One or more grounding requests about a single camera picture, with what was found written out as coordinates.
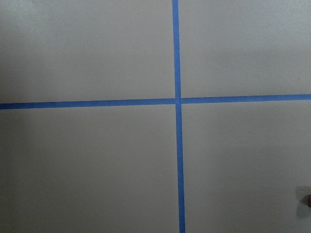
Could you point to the red strawberry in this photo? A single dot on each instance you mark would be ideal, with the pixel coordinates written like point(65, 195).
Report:
point(309, 201)

